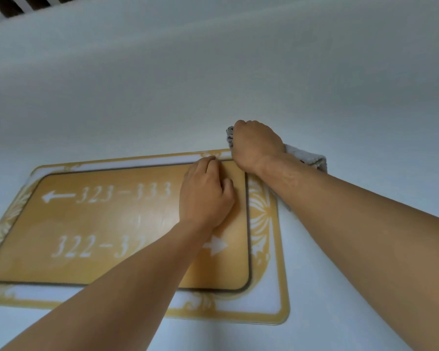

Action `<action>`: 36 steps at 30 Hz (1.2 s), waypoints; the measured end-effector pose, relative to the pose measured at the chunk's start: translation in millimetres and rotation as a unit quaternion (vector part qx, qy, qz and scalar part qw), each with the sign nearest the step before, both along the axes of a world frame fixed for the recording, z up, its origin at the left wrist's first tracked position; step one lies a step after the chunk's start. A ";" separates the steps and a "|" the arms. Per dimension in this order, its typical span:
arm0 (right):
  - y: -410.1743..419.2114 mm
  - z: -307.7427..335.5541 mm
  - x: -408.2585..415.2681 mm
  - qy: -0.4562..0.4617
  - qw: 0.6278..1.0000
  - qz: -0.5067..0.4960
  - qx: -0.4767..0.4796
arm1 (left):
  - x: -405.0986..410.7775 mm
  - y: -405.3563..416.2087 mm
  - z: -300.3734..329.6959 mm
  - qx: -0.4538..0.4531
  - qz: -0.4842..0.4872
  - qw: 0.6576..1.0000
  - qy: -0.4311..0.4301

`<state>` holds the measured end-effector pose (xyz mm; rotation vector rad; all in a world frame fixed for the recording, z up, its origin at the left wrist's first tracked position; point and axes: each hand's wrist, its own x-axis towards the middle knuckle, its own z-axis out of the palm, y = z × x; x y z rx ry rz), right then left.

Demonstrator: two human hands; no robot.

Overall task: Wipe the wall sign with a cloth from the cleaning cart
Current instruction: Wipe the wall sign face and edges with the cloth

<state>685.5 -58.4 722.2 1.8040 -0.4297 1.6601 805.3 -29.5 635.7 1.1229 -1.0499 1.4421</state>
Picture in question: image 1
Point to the person's right hand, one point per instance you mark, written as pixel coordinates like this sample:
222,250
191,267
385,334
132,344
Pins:
256,144

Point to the person's left hand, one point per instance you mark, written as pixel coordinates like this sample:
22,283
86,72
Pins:
203,201

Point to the person's right fingers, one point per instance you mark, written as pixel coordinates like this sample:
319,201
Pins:
241,133

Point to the person's left thumb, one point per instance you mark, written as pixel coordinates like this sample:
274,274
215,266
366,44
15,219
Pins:
228,190

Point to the grey cleaning cloth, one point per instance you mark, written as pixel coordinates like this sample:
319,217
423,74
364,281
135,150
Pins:
308,157

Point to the person's right forearm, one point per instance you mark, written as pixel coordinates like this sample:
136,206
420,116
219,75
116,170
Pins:
369,244

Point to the person's left forearm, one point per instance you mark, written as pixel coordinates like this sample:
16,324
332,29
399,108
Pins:
124,292

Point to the white slatted ceiling vent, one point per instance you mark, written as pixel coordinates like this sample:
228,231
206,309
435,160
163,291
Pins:
3,7

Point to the gold wall direction sign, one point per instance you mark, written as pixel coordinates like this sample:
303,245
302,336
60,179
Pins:
95,222

